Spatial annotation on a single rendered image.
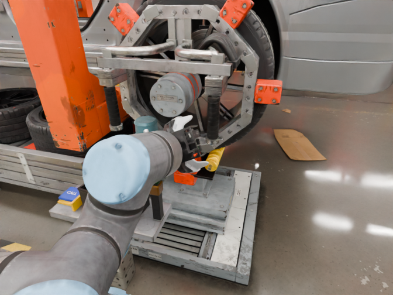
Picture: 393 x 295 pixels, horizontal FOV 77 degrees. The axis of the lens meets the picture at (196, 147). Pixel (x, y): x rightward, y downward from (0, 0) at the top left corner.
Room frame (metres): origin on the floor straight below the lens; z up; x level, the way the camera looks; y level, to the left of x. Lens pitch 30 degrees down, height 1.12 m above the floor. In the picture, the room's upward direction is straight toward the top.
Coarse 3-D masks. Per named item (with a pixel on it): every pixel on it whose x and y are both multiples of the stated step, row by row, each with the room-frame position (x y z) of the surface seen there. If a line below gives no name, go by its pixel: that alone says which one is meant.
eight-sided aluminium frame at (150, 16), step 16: (144, 16) 0.96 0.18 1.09; (160, 16) 0.95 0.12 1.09; (176, 16) 0.93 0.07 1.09; (192, 16) 0.92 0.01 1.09; (208, 16) 0.90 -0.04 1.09; (144, 32) 0.98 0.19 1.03; (224, 32) 0.89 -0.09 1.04; (240, 48) 0.87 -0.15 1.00; (256, 64) 0.85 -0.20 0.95; (128, 80) 1.00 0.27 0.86; (256, 80) 0.89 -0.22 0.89; (128, 96) 0.99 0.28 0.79; (128, 112) 0.99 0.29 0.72; (144, 112) 1.02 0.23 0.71; (160, 128) 1.00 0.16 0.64; (224, 128) 0.92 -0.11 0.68; (240, 128) 0.86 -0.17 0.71
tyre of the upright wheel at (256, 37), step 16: (160, 0) 1.04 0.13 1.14; (176, 0) 1.02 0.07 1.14; (192, 0) 1.00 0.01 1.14; (208, 0) 0.99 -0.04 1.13; (224, 0) 0.97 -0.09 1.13; (240, 32) 0.95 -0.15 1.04; (256, 32) 0.94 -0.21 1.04; (256, 48) 0.94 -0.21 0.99; (272, 48) 1.07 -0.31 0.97; (272, 64) 0.93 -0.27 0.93; (256, 112) 0.93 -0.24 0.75; (224, 144) 0.96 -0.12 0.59
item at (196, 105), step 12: (156, 24) 1.05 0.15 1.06; (156, 36) 1.17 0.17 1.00; (144, 72) 1.09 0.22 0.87; (156, 72) 1.07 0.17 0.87; (168, 72) 1.07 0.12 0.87; (144, 84) 1.13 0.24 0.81; (204, 84) 1.05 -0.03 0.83; (228, 84) 0.98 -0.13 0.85; (144, 96) 1.10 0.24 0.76; (204, 96) 1.01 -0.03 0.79; (240, 108) 0.95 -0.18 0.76; (168, 120) 1.09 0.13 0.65; (192, 120) 1.16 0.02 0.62; (204, 120) 1.16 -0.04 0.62; (228, 120) 0.98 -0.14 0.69; (204, 132) 1.00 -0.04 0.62
